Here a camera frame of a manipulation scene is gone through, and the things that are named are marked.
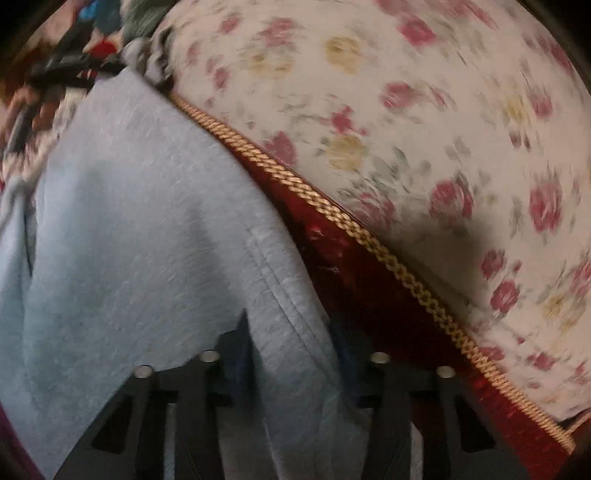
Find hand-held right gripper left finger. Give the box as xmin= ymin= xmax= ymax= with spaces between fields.
xmin=53 ymin=311 xmax=254 ymax=480

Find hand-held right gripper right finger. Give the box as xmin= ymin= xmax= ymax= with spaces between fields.
xmin=329 ymin=320 xmax=527 ymax=480

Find grey pants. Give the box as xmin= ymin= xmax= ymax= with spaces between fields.
xmin=0 ymin=69 xmax=426 ymax=480

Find red cream patterned blanket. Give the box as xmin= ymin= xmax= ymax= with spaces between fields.
xmin=0 ymin=28 xmax=579 ymax=480

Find green fuzzy cardigan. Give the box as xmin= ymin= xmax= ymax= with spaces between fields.
xmin=117 ymin=0 xmax=178 ymax=88

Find floral bedsheet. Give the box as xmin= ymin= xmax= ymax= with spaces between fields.
xmin=152 ymin=0 xmax=591 ymax=422

